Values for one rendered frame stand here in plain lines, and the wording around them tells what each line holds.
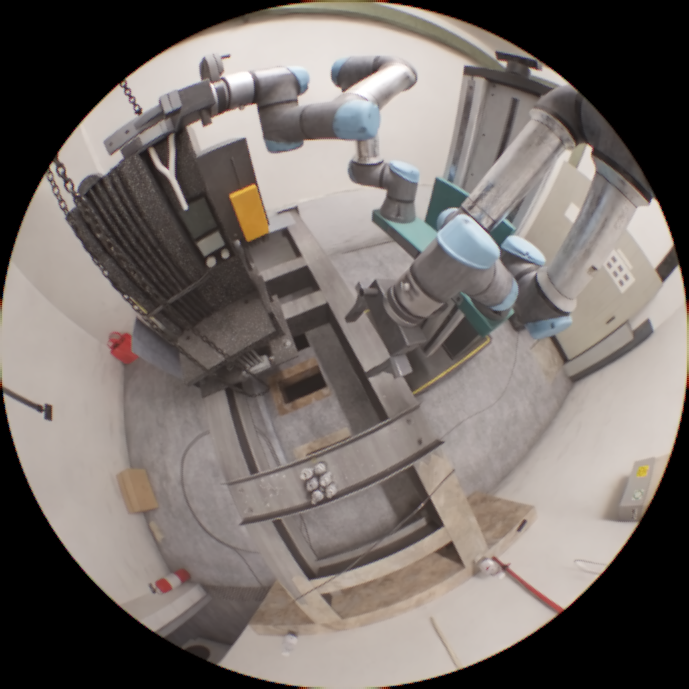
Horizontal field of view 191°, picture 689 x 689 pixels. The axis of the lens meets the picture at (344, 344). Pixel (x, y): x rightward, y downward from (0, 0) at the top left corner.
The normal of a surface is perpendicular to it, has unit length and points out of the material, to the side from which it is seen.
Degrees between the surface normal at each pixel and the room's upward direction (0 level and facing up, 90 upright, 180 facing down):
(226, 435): 0
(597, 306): 90
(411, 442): 0
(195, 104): 88
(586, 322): 90
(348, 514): 0
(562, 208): 90
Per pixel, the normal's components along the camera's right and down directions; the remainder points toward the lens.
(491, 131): -0.89, 0.42
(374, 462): -0.02, -0.44
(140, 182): 0.52, 0.76
